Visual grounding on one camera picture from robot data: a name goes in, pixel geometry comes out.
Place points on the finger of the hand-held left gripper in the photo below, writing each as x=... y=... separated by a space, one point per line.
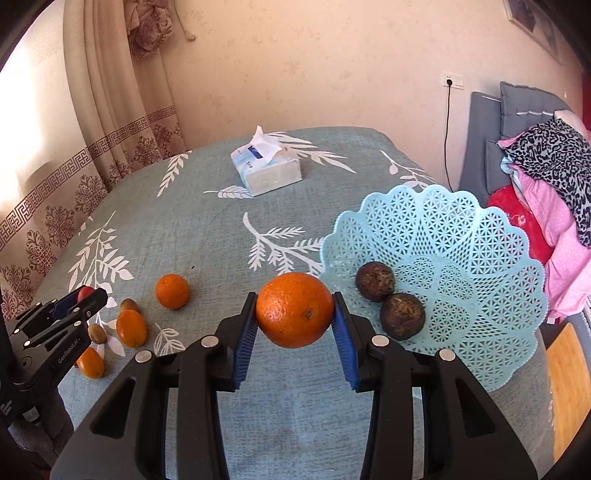
x=51 y=308
x=60 y=355

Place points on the framed wall picture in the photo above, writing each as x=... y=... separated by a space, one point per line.
x=531 y=23

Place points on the pink clothes pile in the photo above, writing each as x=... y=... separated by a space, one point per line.
x=568 y=267

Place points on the wooden chair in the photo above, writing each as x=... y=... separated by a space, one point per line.
x=565 y=392

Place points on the small red fruit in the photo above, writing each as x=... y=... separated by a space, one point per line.
x=86 y=292

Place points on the person's left hand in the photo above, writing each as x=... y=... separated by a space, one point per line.
x=41 y=443

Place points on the white tissue pack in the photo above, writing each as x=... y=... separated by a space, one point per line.
x=272 y=177

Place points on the small grey cushion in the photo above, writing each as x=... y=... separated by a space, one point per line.
x=496 y=166

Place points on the small brown longan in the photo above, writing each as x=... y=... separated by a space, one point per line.
x=97 y=333
x=129 y=305

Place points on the white cloth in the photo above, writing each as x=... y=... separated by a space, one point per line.
x=570 y=121

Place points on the white wall socket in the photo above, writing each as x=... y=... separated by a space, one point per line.
x=452 y=81

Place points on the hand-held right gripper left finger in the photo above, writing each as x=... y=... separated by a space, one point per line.
x=244 y=350

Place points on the light blue plastic basket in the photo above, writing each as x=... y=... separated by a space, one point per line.
x=461 y=240

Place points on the leopard print cloth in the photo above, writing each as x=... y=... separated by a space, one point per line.
x=554 y=157

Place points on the small deep orange tangerine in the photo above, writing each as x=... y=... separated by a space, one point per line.
x=172 y=291

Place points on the dark brown round fruit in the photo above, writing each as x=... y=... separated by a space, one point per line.
x=402 y=316
x=375 y=281

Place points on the large orange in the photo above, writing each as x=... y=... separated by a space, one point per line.
x=291 y=307

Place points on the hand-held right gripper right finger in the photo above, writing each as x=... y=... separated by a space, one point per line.
x=346 y=350

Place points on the red floral blanket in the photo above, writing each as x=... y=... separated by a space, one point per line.
x=517 y=221

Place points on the oval orange kumquat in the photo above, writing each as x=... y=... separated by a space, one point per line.
x=91 y=364
x=131 y=328

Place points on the light blue cloth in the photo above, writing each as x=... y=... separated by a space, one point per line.
x=510 y=168

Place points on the beige patterned curtain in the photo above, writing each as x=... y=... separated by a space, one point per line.
x=115 y=92

